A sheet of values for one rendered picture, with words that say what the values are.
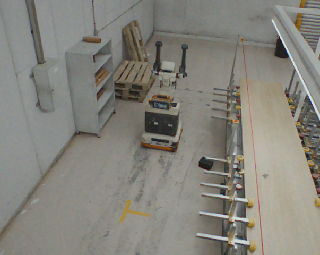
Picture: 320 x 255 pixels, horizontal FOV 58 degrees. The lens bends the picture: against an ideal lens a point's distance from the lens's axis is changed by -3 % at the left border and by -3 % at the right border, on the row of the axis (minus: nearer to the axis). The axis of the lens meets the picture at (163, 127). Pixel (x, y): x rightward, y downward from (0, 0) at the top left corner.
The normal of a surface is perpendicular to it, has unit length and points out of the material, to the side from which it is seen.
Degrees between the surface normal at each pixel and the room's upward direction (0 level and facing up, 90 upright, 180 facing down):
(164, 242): 0
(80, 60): 90
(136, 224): 0
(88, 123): 90
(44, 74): 90
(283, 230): 0
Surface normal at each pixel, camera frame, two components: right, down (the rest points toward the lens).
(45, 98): -0.19, 0.54
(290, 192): 0.04, -0.83
